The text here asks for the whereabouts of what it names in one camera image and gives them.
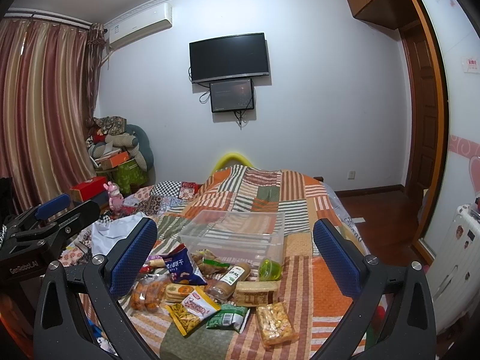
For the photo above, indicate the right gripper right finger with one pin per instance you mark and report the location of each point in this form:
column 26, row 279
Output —
column 391, row 315

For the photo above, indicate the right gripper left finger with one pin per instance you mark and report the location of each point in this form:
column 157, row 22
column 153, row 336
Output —
column 61, row 329

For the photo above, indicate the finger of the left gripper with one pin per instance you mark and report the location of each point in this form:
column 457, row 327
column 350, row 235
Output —
column 53, row 207
column 26, row 228

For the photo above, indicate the fried buns clear bag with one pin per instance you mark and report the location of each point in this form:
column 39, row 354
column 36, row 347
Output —
column 148, row 292

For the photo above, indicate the blue snack bag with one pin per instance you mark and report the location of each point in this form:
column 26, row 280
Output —
column 181, row 267

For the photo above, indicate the yellow white chips bag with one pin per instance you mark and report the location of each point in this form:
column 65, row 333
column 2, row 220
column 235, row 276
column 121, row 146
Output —
column 192, row 311

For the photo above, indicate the orange cracker pack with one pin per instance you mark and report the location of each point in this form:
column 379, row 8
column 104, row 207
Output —
column 274, row 326

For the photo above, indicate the brown biscuit roll pack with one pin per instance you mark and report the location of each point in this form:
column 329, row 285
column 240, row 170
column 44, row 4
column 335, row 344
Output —
column 224, row 288

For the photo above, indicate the green jelly cup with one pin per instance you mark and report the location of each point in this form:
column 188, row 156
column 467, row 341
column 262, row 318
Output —
column 269, row 270

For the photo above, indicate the green peas snack bag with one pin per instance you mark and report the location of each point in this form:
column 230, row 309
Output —
column 230, row 317

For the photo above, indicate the round cookie pack orange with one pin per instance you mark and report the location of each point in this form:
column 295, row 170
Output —
column 177, row 292

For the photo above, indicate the white plastic bag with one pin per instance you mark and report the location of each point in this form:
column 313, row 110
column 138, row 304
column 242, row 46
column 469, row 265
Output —
column 105, row 235

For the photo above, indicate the red gift box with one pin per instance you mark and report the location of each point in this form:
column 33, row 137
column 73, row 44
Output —
column 88, row 189

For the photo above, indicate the pink bunny toy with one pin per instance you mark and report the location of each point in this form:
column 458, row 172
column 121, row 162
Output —
column 115, row 197

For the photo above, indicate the white suitcase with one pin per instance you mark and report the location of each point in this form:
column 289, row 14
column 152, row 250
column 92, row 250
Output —
column 453, row 277

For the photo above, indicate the orange cardboard box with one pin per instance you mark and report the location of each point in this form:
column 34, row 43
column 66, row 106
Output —
column 114, row 160

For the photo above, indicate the green patterned box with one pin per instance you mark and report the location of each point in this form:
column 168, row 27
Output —
column 129, row 177

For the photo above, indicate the grey stuffed pillow pile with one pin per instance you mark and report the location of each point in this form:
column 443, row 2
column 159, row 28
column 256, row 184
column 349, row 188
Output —
column 112, row 134

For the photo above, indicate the red striped curtain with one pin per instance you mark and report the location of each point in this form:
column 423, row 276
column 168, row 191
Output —
column 49, row 83

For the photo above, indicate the patchwork striped bed quilt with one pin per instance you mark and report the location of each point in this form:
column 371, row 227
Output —
column 314, row 303

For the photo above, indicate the clear plastic storage bin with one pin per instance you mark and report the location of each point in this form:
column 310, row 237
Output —
column 237, row 236

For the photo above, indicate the yellow hoop behind bed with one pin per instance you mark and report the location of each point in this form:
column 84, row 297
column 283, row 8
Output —
column 231, row 158

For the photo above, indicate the wooden door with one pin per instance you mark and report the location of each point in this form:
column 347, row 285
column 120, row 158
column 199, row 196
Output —
column 424, row 111

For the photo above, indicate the wall power socket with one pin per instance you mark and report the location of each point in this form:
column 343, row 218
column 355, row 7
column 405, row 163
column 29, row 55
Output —
column 351, row 174

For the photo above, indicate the small black wall monitor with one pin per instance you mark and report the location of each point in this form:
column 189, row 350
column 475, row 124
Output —
column 232, row 95

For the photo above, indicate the white wall air conditioner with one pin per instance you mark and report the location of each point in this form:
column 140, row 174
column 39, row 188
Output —
column 132, row 27

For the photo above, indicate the large black wall television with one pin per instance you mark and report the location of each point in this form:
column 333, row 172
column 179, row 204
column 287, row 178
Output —
column 227, row 57

